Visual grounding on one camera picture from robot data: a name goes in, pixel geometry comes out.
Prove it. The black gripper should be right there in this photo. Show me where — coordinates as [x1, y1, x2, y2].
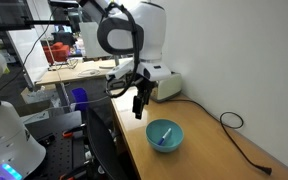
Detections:
[131, 77, 158, 121]

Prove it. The teal bowl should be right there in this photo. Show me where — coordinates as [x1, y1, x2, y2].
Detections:
[145, 118, 185, 154]

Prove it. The cream toaster appliance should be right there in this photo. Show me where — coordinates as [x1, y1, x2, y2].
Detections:
[149, 71, 184, 104]

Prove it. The blue white marker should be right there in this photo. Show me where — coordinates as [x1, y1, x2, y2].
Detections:
[156, 127, 173, 147]

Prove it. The black office chair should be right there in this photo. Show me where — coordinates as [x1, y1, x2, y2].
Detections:
[85, 107, 129, 180]

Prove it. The blue plastic bin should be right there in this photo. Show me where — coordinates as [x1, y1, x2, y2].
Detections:
[70, 87, 89, 113]

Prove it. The orange black bar clamp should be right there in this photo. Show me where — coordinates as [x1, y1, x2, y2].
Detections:
[61, 124, 87, 140]
[58, 161, 92, 180]

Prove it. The wooden background desk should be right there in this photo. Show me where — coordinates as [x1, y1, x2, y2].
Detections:
[34, 58, 118, 87]

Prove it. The grey computer monitor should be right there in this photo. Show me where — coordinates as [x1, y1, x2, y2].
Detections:
[78, 21, 121, 70]

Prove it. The dark grey robot stand platform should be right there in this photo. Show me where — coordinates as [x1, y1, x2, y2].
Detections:
[23, 109, 85, 180]

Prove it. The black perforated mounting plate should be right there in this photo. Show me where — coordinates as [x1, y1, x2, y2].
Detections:
[25, 132, 89, 180]

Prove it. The red container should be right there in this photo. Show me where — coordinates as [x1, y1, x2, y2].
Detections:
[42, 41, 71, 65]

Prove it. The cardboard box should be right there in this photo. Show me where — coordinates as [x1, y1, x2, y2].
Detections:
[19, 83, 64, 117]

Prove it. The white board panel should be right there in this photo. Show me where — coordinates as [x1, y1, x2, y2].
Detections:
[6, 28, 51, 85]

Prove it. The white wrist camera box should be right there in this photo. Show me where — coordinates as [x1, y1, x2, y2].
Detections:
[105, 63, 136, 83]

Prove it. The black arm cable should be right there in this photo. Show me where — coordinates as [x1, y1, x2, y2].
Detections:
[96, 2, 142, 99]

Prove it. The white coiled cable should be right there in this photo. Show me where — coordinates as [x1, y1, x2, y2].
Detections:
[76, 68, 102, 78]

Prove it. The black power cable with plug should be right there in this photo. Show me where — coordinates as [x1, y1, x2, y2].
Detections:
[165, 98, 274, 177]

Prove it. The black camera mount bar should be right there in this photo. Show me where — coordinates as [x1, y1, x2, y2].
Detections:
[0, 0, 82, 34]

